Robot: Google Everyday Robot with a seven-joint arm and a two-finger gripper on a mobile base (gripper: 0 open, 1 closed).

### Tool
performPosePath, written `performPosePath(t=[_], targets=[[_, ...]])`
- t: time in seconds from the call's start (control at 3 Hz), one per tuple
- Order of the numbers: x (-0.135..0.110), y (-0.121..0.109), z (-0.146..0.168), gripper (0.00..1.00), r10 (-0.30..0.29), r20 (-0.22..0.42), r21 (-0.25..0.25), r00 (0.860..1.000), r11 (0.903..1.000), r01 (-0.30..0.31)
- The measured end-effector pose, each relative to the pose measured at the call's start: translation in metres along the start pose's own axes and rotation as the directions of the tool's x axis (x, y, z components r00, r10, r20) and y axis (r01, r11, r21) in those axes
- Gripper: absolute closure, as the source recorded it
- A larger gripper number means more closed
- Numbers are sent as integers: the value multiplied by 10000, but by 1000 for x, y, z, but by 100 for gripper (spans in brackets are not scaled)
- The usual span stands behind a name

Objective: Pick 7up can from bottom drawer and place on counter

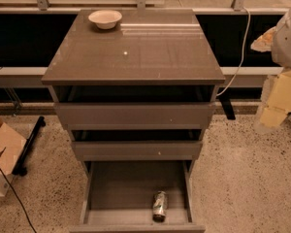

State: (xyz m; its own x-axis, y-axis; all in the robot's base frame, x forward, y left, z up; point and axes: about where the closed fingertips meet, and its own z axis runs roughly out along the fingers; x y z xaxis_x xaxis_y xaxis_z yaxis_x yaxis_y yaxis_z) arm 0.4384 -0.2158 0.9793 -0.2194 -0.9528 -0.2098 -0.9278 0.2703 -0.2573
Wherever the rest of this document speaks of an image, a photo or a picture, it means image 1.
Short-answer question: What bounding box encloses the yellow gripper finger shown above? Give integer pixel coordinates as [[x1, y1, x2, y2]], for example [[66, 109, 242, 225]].
[[250, 27, 276, 52], [253, 69, 291, 134]]

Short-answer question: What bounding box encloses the black bracket behind cabinet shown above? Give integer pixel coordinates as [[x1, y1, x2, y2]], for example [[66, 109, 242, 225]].
[[218, 93, 236, 120]]

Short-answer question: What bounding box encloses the green 7up can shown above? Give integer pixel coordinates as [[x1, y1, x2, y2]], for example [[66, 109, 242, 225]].
[[152, 191, 168, 222]]

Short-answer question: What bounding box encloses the white paper bowl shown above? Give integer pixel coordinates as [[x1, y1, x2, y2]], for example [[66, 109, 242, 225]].
[[88, 10, 122, 30]]

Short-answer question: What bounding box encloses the cardboard box left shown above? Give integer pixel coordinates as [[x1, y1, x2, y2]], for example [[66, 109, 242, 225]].
[[0, 117, 26, 197]]

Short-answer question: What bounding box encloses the black cable on floor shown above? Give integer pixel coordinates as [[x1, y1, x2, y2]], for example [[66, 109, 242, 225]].
[[0, 153, 39, 233]]

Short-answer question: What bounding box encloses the grey open bottom drawer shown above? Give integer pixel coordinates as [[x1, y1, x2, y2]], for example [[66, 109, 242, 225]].
[[69, 161, 205, 233]]

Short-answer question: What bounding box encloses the black bar on floor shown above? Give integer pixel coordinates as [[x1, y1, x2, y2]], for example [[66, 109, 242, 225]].
[[13, 116, 46, 176]]

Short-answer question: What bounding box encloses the grey top drawer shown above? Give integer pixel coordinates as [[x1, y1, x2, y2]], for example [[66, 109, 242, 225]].
[[51, 84, 215, 130]]

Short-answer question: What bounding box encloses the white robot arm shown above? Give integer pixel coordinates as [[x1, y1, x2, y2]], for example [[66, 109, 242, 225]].
[[250, 8, 291, 134]]

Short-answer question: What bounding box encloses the grey middle drawer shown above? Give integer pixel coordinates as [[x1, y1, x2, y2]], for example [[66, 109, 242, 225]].
[[72, 129, 203, 160]]

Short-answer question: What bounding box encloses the white cable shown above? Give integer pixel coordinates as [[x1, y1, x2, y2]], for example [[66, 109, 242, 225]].
[[215, 7, 252, 98]]

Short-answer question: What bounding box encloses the grey drawer cabinet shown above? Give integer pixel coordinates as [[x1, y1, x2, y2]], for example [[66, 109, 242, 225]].
[[41, 8, 226, 180]]

